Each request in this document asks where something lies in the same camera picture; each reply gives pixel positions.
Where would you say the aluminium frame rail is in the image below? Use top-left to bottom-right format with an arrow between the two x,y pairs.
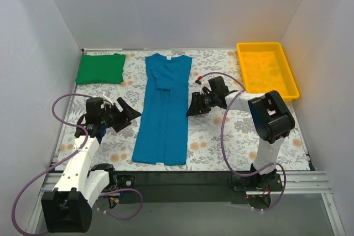
284,171 -> 345,235

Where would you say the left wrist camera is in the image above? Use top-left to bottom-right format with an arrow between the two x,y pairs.
102,91 -> 114,109

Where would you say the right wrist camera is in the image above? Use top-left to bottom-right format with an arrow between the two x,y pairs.
195,76 -> 211,95

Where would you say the floral table cloth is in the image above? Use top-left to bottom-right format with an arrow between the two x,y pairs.
55,49 -> 312,172

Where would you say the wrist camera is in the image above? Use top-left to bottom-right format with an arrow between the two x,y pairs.
102,91 -> 114,109
195,76 -> 211,95

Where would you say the folded green t shirt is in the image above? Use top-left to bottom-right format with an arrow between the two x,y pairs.
75,54 -> 126,85

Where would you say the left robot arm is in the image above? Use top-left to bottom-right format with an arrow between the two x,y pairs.
41,97 -> 141,233

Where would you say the yellow plastic tray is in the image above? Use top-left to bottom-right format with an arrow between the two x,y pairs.
236,42 -> 300,102

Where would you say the blue t shirt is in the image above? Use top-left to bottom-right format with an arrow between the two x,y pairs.
132,54 -> 192,166

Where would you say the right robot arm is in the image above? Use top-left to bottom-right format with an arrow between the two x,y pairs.
186,76 -> 295,190

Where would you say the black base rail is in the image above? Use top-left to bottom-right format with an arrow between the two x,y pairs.
110,170 -> 284,205

